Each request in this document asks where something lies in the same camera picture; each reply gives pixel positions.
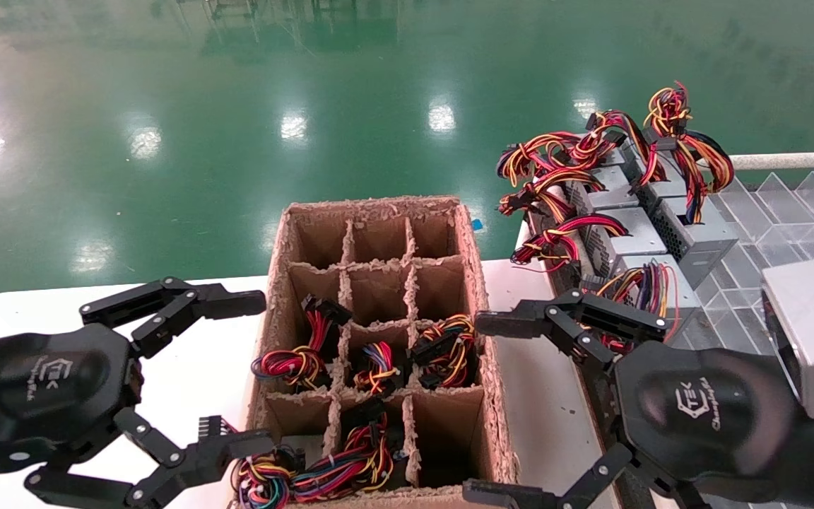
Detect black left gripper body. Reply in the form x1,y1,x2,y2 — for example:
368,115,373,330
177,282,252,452
0,324,145,478

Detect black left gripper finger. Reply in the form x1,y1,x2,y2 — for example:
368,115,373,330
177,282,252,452
80,277,266,358
24,409,277,509

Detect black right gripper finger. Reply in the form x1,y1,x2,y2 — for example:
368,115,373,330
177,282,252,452
474,288,668,368
462,442,712,509

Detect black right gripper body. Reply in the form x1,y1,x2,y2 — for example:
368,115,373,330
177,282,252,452
614,341,803,483

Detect power supply with coloured wires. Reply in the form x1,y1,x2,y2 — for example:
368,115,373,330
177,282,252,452
580,254,701,354

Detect divided brown cardboard box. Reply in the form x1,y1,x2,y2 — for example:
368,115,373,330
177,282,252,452
237,196,521,509

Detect clear plastic divider rack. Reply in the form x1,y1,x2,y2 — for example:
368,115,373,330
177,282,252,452
661,168,814,509

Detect wire bundle front left cell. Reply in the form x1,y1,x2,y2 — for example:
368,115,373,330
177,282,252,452
199,416,307,509

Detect wire bundle cell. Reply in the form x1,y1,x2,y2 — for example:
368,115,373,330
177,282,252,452
293,397,397,496
353,341,406,397
409,315,480,391
199,416,307,509
252,296,353,393

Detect grey power supply coloured wires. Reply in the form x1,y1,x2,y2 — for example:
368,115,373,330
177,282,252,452
509,207,669,280
497,111,630,177
626,80,694,206
497,166,639,216
651,133,740,289

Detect wire bundle middle right cell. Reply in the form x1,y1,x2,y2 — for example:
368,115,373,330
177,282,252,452
409,315,480,391

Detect wire bundle middle left cell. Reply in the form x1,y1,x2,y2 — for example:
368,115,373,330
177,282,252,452
252,296,353,393

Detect wire bundle front centre cell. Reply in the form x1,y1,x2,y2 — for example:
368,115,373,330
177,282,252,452
293,397,397,496

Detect wire bundle middle centre cell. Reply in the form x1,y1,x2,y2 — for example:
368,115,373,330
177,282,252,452
353,341,406,397

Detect white round rail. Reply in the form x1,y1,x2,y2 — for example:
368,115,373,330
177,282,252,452
731,150,814,171

